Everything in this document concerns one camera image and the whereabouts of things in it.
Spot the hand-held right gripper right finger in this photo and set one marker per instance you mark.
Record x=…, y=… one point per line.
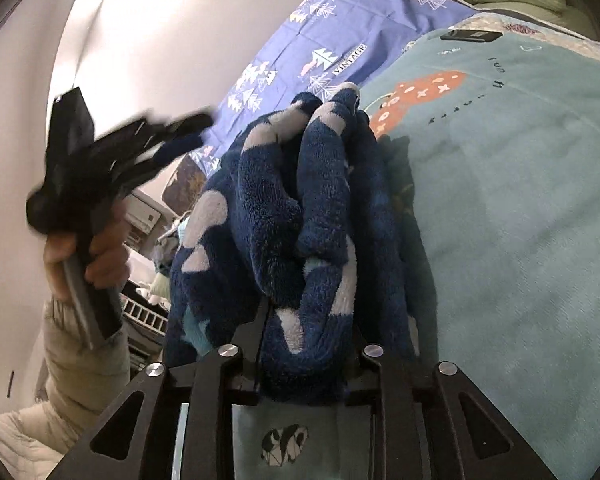
x=370, y=375

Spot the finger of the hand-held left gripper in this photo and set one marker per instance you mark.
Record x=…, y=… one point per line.
x=150, y=160
x=180, y=122

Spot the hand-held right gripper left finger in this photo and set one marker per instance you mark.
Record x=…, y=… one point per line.
x=250, y=360

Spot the navy fleece garment with stars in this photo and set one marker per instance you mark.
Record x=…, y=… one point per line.
x=305, y=185

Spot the person's left forearm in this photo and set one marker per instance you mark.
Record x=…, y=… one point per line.
x=75, y=375

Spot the person's left hand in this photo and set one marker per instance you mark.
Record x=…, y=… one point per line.
x=107, y=255

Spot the dark printed mat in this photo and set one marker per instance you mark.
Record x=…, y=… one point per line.
x=185, y=180

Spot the white ribbed appliance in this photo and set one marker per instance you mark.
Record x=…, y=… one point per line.
x=142, y=212

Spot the blue tree print sheet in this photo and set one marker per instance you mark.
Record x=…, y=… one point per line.
x=300, y=60

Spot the teal blanket with orange print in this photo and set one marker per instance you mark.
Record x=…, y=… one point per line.
x=505, y=210

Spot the black phone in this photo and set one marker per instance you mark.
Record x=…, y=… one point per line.
x=470, y=36

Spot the quilted mattress pad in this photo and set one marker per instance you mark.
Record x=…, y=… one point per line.
x=555, y=32

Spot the white slatted rail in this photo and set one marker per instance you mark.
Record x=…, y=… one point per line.
x=145, y=312

